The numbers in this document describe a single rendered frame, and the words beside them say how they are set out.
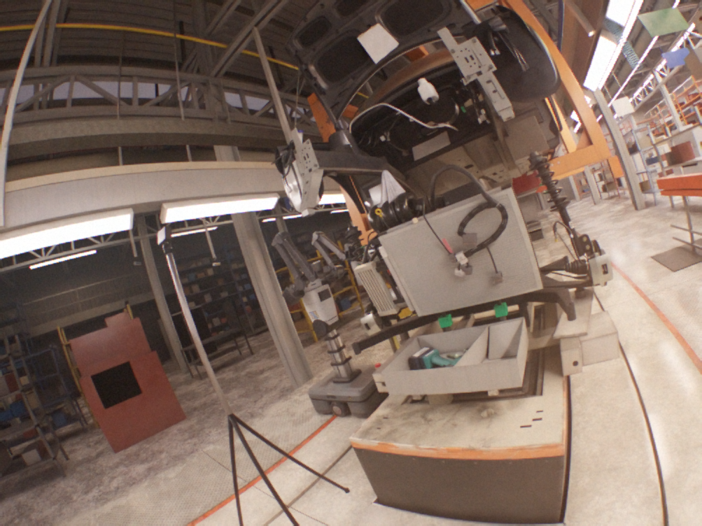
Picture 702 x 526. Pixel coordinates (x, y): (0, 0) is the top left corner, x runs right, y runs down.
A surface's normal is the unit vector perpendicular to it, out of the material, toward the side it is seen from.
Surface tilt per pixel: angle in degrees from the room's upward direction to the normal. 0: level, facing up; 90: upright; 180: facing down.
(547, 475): 90
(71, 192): 90
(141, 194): 90
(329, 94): 114
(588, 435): 0
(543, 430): 0
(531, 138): 90
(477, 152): 133
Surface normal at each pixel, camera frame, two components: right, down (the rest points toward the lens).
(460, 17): -0.47, 0.60
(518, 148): -0.58, 0.21
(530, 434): -0.33, -0.94
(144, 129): 0.75, -0.26
